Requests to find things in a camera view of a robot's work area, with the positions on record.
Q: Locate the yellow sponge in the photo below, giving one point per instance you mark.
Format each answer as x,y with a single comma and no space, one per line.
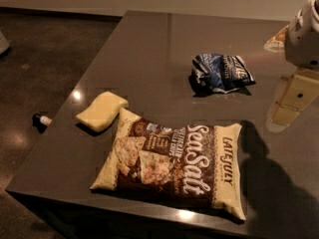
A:
102,111

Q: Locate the small dark bottle on floor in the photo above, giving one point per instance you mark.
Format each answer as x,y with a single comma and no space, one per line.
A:
41,120

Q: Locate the white object at left edge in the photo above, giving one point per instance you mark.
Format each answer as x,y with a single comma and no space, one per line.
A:
4,44

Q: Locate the blue chip bag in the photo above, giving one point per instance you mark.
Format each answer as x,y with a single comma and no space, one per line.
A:
215,73

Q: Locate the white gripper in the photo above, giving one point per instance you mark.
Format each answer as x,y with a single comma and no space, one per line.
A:
304,39

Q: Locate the brown sea salt chip bag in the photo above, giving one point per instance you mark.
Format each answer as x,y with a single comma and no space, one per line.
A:
192,166

